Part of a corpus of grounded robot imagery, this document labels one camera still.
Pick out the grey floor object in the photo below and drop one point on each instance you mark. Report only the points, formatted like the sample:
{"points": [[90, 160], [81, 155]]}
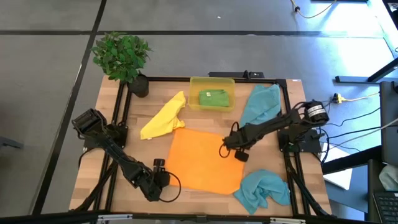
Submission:
{"points": [[9, 143]]}

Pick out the orange microfiber towel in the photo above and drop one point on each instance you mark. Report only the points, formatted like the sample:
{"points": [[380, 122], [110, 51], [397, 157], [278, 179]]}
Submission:
{"points": [[202, 161]]}

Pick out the black desk leg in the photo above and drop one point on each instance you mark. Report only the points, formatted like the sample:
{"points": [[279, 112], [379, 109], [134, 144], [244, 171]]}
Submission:
{"points": [[351, 79]]}

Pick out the dark desk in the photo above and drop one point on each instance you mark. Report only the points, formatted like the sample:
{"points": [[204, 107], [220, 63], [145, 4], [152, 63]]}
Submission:
{"points": [[371, 186]]}

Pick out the black keyboard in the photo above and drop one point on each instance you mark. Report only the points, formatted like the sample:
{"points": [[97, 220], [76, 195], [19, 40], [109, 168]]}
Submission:
{"points": [[387, 208]]}

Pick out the yellow translucent plastic bin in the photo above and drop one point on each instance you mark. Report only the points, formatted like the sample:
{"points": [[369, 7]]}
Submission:
{"points": [[211, 82]]}

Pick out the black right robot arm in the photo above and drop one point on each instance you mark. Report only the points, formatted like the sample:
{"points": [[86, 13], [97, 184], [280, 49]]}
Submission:
{"points": [[273, 124]]}

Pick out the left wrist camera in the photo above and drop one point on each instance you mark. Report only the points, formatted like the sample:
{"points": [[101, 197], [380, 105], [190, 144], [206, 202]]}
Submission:
{"points": [[159, 162]]}

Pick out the white paper sheet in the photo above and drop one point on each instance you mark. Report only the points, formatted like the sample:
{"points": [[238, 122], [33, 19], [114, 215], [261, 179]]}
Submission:
{"points": [[340, 179]]}

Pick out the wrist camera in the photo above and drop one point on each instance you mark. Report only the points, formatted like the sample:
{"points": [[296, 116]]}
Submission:
{"points": [[159, 162], [241, 155]]}

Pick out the white crumpled bag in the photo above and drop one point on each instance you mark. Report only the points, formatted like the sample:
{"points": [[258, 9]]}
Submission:
{"points": [[390, 177]]}

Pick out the black aluminium rig frame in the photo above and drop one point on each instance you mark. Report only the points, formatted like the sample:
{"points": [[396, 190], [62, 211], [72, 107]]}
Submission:
{"points": [[168, 79]]}

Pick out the black crossbar with silver brackets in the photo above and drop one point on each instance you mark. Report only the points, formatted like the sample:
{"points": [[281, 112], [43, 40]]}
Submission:
{"points": [[46, 219]]}

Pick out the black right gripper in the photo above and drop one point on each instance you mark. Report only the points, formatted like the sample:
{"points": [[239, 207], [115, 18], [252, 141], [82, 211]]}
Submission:
{"points": [[236, 140]]}

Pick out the green microfiber towel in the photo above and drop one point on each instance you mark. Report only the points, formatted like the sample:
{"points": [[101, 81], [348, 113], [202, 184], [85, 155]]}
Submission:
{"points": [[214, 99]]}

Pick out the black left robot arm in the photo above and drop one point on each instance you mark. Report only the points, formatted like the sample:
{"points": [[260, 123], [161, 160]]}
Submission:
{"points": [[124, 163]]}

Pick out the green artificial plant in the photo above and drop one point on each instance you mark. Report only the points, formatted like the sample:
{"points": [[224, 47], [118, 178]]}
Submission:
{"points": [[119, 56]]}

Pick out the teal microfiber towel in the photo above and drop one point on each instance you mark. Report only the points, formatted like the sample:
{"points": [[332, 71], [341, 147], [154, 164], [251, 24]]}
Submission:
{"points": [[262, 102], [261, 189]]}

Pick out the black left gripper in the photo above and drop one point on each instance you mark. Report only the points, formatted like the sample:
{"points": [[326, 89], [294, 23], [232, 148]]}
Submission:
{"points": [[162, 180]]}

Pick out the yellow power plug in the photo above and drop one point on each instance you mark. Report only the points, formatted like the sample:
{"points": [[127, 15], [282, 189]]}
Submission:
{"points": [[338, 98]]}

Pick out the black bracket bar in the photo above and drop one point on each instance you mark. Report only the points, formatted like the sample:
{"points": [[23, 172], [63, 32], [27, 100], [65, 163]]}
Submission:
{"points": [[230, 74]]}

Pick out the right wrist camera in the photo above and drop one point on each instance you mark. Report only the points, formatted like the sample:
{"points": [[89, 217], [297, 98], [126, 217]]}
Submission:
{"points": [[241, 155]]}

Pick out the black plant pot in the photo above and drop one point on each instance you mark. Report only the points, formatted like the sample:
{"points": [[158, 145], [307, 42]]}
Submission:
{"points": [[139, 87]]}

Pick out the yellow microfiber towel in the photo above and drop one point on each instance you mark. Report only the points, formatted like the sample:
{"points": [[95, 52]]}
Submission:
{"points": [[164, 118]]}

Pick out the black furniture frame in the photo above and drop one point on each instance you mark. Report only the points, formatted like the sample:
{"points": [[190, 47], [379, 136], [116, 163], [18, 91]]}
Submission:
{"points": [[393, 7]]}

